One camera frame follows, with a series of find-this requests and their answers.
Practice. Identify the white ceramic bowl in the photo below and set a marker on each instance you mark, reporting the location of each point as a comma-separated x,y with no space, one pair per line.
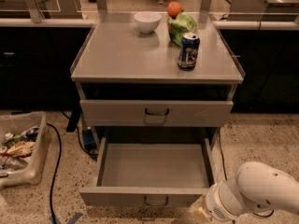
147,21

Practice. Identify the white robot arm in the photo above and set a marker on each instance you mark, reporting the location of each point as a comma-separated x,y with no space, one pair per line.
256,187

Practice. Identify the blue soda can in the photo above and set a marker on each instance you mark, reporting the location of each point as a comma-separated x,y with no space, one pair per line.
188,51

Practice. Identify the crumpled snack bags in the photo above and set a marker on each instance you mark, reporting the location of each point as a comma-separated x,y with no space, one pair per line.
16,148

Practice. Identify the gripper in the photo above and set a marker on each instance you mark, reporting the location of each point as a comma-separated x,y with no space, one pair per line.
217,203

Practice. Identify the orange fruit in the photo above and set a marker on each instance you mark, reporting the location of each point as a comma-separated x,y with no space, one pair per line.
173,9

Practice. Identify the blue power box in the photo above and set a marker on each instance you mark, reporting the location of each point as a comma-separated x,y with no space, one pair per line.
88,140

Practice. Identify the green chip bag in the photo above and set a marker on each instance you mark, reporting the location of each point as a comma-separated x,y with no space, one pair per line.
183,23

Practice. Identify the grey metal drawer cabinet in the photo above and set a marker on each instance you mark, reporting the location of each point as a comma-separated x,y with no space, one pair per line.
117,62

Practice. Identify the clear plastic bin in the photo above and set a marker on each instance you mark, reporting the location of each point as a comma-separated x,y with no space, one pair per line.
33,172

